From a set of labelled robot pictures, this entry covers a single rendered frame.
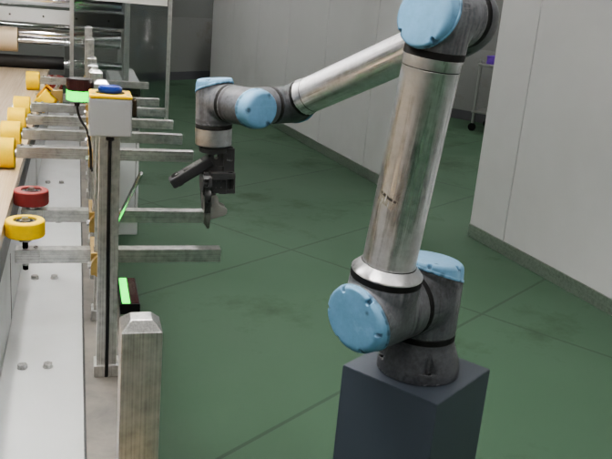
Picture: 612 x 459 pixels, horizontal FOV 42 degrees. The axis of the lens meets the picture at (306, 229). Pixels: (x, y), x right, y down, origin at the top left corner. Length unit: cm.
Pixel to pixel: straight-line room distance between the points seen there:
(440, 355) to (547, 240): 285
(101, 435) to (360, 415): 71
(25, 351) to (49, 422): 30
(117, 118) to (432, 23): 57
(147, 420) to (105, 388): 77
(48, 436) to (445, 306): 84
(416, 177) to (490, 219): 352
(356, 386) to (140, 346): 119
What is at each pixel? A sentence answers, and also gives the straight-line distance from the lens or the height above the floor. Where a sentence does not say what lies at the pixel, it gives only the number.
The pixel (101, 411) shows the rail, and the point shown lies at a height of 70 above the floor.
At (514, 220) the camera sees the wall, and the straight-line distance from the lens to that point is 485.
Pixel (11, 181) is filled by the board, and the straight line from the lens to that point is 211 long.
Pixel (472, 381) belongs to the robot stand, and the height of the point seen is 60.
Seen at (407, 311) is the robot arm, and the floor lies 81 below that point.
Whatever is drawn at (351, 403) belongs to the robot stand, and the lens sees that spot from 188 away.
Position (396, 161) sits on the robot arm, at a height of 112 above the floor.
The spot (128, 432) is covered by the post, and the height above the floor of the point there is 103.
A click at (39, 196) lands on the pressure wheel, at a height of 90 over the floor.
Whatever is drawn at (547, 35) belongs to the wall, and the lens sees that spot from 469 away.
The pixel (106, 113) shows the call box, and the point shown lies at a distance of 138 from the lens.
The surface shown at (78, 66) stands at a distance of 445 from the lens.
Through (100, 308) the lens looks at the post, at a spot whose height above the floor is 84.
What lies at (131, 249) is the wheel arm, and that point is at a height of 84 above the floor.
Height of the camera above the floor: 141
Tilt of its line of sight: 17 degrees down
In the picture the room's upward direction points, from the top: 5 degrees clockwise
